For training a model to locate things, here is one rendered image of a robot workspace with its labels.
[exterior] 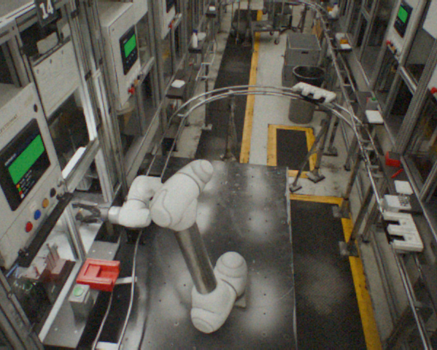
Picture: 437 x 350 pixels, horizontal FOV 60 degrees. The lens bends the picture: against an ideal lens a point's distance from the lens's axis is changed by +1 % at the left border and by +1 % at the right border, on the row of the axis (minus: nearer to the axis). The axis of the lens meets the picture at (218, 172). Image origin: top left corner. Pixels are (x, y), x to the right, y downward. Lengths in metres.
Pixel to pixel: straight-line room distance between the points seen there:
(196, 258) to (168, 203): 0.32
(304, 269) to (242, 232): 0.89
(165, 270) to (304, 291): 1.20
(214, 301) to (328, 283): 1.49
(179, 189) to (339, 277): 1.97
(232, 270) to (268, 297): 0.33
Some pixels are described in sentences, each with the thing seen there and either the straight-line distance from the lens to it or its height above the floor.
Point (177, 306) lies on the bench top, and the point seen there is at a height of 0.68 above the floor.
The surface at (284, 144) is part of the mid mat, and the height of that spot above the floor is 0.01.
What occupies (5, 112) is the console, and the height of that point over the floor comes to 1.82.
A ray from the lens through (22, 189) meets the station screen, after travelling 1.37.
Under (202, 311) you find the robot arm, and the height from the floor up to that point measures 0.91.
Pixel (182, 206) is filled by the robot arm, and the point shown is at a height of 1.45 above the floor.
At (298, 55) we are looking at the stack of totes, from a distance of 5.17.
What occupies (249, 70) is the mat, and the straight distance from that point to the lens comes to 6.03.
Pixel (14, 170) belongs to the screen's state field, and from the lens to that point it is 1.32.
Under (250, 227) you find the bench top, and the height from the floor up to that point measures 0.68.
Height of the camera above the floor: 2.40
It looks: 39 degrees down
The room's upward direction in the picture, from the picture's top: 2 degrees clockwise
